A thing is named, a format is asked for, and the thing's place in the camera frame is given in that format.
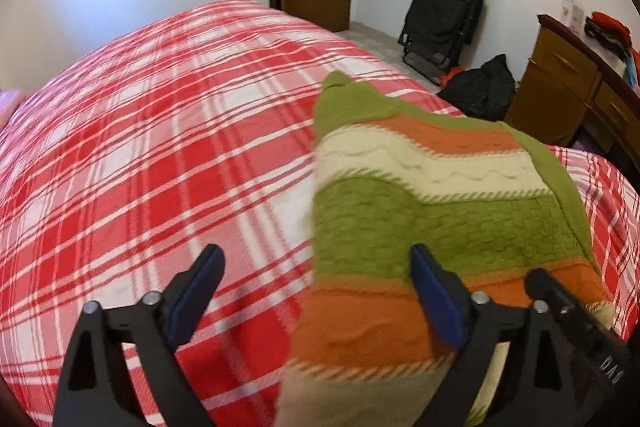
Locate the pink pillow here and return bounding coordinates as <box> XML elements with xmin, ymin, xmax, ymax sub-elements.
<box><xmin>0</xmin><ymin>89</ymin><xmax>24</xmax><ymax>120</ymax></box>

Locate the wooden dresser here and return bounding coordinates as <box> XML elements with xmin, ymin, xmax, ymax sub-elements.
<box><xmin>504</xmin><ymin>14</ymin><xmax>640</xmax><ymax>180</ymax></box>

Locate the black jacket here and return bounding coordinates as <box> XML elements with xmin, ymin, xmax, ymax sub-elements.
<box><xmin>437</xmin><ymin>54</ymin><xmax>517</xmax><ymax>122</ymax></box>

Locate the green orange cream striped sweater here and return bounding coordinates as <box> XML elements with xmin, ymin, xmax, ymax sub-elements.
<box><xmin>275</xmin><ymin>71</ymin><xmax>615</xmax><ymax>427</ymax></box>

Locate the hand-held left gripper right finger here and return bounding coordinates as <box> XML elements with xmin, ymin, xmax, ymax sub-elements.
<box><xmin>409</xmin><ymin>244</ymin><xmax>598</xmax><ymax>427</ymax></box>

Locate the pile of red orange clothes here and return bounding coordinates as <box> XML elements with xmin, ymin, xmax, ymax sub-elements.
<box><xmin>584</xmin><ymin>11</ymin><xmax>633</xmax><ymax>54</ymax></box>

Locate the red white plaid blanket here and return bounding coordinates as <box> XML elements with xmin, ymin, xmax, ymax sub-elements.
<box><xmin>0</xmin><ymin>0</ymin><xmax>640</xmax><ymax>427</ymax></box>

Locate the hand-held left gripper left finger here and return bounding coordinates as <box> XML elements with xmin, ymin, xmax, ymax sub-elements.
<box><xmin>51</xmin><ymin>244</ymin><xmax>227</xmax><ymax>427</ymax></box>

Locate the black folding chair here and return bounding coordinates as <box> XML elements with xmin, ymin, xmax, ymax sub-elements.
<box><xmin>397</xmin><ymin>0</ymin><xmax>487</xmax><ymax>84</ymax></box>

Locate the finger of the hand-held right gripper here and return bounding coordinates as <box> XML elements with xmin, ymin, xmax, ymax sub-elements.
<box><xmin>524</xmin><ymin>267</ymin><xmax>630</xmax><ymax>404</ymax></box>

